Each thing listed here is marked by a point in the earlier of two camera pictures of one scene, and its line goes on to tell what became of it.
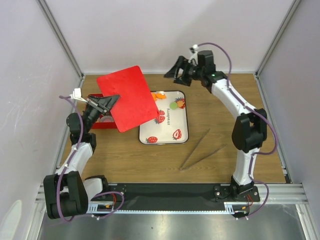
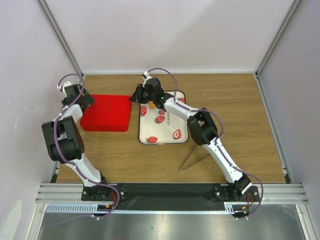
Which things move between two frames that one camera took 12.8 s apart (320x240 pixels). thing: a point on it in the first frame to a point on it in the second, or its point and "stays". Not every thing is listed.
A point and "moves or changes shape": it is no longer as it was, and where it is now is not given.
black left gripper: [106, 104] to [88, 100]
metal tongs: [184, 166] stays
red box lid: [136, 105] moves or changes shape
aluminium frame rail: [288, 193] stays
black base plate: [178, 193] stays
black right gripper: [173, 72] to [137, 96]
